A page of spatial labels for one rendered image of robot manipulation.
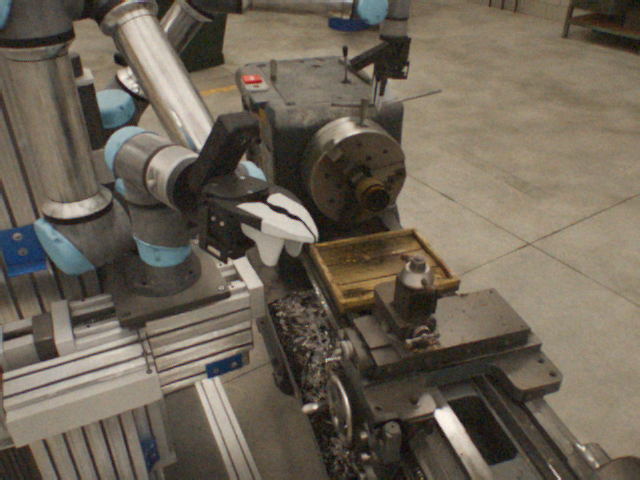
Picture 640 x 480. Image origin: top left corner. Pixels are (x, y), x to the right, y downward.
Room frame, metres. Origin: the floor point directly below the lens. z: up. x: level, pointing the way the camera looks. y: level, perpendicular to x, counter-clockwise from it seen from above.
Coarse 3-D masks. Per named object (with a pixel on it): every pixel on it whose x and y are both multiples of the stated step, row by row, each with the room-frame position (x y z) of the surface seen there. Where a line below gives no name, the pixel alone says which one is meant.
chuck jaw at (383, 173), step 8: (368, 168) 1.61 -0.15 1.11; (376, 168) 1.60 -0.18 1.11; (384, 168) 1.60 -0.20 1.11; (392, 168) 1.59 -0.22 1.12; (400, 168) 1.58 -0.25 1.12; (368, 176) 1.62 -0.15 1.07; (376, 176) 1.56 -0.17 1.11; (384, 176) 1.55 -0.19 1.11; (392, 176) 1.55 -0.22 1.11; (400, 176) 1.58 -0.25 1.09; (392, 184) 1.55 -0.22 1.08
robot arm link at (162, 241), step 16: (144, 208) 0.67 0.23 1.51; (160, 208) 0.67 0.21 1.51; (144, 224) 0.67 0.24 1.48; (160, 224) 0.67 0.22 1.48; (176, 224) 0.68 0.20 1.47; (144, 240) 0.67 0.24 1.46; (160, 240) 0.67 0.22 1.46; (176, 240) 0.68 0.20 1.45; (144, 256) 0.68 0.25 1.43; (160, 256) 0.67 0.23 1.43; (176, 256) 0.68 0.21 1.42
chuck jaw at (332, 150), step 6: (330, 144) 1.58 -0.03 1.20; (324, 150) 1.57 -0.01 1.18; (330, 150) 1.56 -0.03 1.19; (336, 150) 1.56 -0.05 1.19; (330, 156) 1.55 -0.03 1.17; (336, 156) 1.53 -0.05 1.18; (342, 156) 1.53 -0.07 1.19; (336, 162) 1.52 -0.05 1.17; (342, 162) 1.53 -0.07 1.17; (348, 162) 1.53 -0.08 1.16; (342, 168) 1.53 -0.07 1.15; (348, 168) 1.52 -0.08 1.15; (354, 168) 1.52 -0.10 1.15; (348, 174) 1.51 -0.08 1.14; (354, 174) 1.52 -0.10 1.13; (360, 174) 1.51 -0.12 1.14; (354, 180) 1.50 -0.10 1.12; (360, 180) 1.50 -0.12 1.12
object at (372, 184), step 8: (360, 184) 1.49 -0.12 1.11; (368, 184) 1.48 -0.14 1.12; (376, 184) 1.48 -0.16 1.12; (384, 184) 1.52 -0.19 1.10; (360, 192) 1.48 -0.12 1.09; (368, 192) 1.45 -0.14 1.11; (376, 192) 1.45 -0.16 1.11; (384, 192) 1.45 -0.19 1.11; (360, 200) 1.47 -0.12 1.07; (368, 200) 1.44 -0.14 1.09; (376, 200) 1.50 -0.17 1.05; (384, 200) 1.47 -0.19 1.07; (368, 208) 1.44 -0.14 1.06; (376, 208) 1.45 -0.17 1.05
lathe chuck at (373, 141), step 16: (336, 128) 1.64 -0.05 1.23; (352, 128) 1.61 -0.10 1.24; (368, 128) 1.62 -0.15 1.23; (320, 144) 1.60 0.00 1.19; (336, 144) 1.56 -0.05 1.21; (352, 144) 1.58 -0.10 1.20; (368, 144) 1.59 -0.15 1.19; (384, 144) 1.61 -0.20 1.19; (320, 160) 1.55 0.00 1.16; (352, 160) 1.58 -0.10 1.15; (368, 160) 1.59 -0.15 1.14; (384, 160) 1.61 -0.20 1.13; (400, 160) 1.63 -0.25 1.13; (304, 176) 1.61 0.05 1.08; (320, 176) 1.55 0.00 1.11; (336, 176) 1.56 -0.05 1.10; (320, 192) 1.55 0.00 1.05; (336, 192) 1.56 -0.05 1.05; (320, 208) 1.55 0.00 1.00; (336, 208) 1.56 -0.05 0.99; (384, 208) 1.61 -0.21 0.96
